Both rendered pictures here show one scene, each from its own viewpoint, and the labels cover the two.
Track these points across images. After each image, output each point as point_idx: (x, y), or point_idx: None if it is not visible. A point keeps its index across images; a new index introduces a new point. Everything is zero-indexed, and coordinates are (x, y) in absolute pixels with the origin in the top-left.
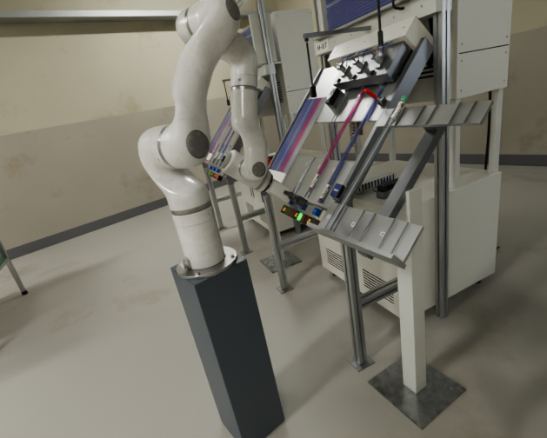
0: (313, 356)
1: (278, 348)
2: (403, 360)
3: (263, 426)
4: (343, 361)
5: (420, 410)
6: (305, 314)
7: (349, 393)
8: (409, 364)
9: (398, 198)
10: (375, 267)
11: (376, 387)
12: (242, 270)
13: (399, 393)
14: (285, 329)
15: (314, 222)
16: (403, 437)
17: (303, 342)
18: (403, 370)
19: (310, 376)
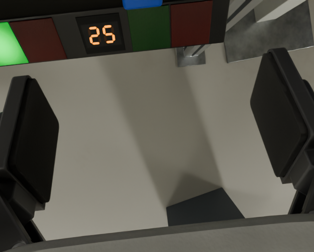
0: (144, 109)
1: (100, 152)
2: (276, 10)
3: None
4: (176, 74)
5: (296, 31)
6: (39, 75)
7: (228, 95)
8: (287, 7)
9: None
10: None
11: (241, 58)
12: None
13: (264, 37)
14: (61, 125)
15: (155, 26)
16: (308, 71)
17: (108, 110)
18: (266, 16)
19: (177, 129)
